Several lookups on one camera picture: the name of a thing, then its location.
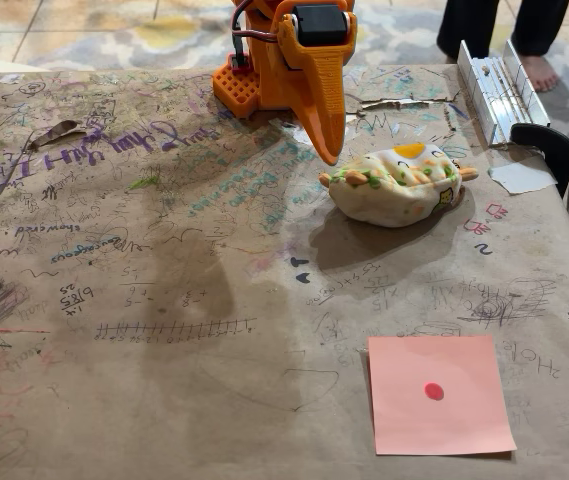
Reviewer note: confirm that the orange gripper black servo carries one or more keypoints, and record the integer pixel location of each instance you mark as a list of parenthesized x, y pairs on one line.
[(310, 60)]

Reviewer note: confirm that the white plush toy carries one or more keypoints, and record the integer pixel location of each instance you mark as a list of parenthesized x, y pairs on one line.
[(394, 195)]

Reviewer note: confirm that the black trouser leg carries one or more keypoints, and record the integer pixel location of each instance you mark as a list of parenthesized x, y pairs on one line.
[(466, 25), (539, 25)]

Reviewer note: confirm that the grey and yellow patterned rug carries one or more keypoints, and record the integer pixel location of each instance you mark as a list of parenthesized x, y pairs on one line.
[(174, 35)]

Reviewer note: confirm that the white torn paper scrap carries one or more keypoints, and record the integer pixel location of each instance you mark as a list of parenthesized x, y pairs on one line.
[(521, 177)]

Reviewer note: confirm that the bare foot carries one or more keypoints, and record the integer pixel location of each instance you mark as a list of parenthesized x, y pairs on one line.
[(541, 72)]

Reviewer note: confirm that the black curved chair back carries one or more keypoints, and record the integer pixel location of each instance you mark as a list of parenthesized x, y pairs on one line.
[(554, 150)]

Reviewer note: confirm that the scribbled brown paper table cover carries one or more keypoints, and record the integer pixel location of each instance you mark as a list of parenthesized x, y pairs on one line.
[(164, 300)]

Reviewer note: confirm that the pink square sticky note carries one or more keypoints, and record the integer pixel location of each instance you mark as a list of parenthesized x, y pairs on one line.
[(439, 425)]

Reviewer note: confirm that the aluminium channel rail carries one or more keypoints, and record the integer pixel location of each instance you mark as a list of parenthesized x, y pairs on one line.
[(501, 95)]

